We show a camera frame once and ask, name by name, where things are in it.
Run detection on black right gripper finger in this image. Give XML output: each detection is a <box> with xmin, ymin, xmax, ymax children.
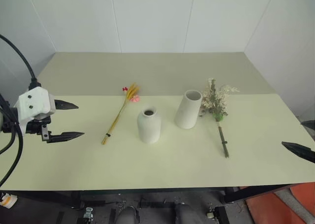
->
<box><xmin>300</xmin><ymin>120</ymin><xmax>315</xmax><ymax>130</ymax></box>
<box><xmin>281</xmin><ymin>141</ymin><xmax>315</xmax><ymax>164</ymax></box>

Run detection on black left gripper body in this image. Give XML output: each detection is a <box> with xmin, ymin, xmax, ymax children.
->
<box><xmin>24</xmin><ymin>114</ymin><xmax>54</xmax><ymax>144</ymax></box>

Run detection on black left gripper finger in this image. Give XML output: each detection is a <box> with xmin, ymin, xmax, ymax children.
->
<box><xmin>54</xmin><ymin>99</ymin><xmax>80</xmax><ymax>111</ymax></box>
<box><xmin>46</xmin><ymin>131</ymin><xmax>86</xmax><ymax>144</ymax></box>

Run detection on white bottle-shaped vase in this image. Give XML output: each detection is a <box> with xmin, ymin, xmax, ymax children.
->
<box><xmin>136</xmin><ymin>107</ymin><xmax>162</xmax><ymax>144</ymax></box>

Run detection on white tapered cylinder vase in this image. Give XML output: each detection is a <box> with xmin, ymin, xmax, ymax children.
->
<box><xmin>174</xmin><ymin>89</ymin><xmax>203</xmax><ymax>130</ymax></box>

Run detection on yellow wheat flower bunch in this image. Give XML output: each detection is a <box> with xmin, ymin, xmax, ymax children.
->
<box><xmin>101</xmin><ymin>82</ymin><xmax>141</xmax><ymax>146</ymax></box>

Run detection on orange floor mat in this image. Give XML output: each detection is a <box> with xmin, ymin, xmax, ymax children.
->
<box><xmin>245</xmin><ymin>181</ymin><xmax>315</xmax><ymax>224</ymax></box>

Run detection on white and orange object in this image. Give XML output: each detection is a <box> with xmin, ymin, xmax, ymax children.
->
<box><xmin>0</xmin><ymin>192</ymin><xmax>18</xmax><ymax>209</ymax></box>

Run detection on green and white dried bouquet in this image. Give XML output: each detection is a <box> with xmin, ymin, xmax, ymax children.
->
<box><xmin>198</xmin><ymin>77</ymin><xmax>240</xmax><ymax>159</ymax></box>

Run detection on pale green table mat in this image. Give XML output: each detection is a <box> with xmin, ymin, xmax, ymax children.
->
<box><xmin>0</xmin><ymin>93</ymin><xmax>315</xmax><ymax>192</ymax></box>

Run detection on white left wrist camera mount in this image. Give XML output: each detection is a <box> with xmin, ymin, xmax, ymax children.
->
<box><xmin>13</xmin><ymin>87</ymin><xmax>56</xmax><ymax>134</ymax></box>

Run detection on black looping wrist cable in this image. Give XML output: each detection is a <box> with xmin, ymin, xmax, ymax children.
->
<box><xmin>0</xmin><ymin>93</ymin><xmax>25</xmax><ymax>188</ymax></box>

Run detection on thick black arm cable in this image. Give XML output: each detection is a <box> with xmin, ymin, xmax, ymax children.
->
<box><xmin>0</xmin><ymin>33</ymin><xmax>41</xmax><ymax>90</ymax></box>

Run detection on black table frame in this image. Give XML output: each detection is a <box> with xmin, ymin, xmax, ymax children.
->
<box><xmin>0</xmin><ymin>183</ymin><xmax>298</xmax><ymax>205</ymax></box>

